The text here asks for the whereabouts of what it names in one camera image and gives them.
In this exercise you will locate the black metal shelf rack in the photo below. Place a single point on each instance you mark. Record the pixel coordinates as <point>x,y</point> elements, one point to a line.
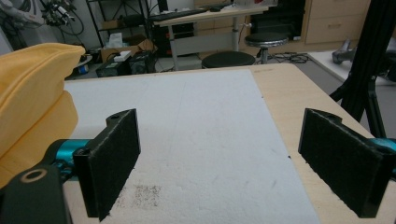
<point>120,18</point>

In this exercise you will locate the grey handheld device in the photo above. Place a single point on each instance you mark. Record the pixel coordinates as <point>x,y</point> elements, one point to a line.
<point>344,53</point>

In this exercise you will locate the light wooden desk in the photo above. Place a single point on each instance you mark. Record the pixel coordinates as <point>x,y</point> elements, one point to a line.
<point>214,21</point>

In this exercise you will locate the black equipment box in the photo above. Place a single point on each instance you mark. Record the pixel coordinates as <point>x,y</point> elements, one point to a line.
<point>124,66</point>

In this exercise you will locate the black round stool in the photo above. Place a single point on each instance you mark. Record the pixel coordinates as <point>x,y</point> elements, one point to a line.
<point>228,59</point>
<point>266,42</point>

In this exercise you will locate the wooden drawer cabinet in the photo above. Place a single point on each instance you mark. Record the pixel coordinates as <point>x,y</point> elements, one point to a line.
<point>334,21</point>

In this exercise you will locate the cardboard box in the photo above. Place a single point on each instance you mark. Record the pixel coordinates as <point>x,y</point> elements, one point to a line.
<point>126,49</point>

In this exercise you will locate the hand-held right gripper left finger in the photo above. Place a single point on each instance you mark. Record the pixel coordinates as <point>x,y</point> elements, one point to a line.
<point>107,165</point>

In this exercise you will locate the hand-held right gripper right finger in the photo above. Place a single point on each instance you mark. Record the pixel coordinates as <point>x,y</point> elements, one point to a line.
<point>342,161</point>

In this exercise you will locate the black keyboard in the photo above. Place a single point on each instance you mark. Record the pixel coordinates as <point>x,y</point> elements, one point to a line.
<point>177,14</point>

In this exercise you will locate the white foam mat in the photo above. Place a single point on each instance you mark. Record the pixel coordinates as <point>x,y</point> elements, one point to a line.
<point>193,146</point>

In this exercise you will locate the black tripod stand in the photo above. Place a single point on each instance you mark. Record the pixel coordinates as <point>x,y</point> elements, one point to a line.
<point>367,65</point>

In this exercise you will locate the yellow cloth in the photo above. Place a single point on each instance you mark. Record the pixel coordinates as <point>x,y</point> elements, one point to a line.
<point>32,102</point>

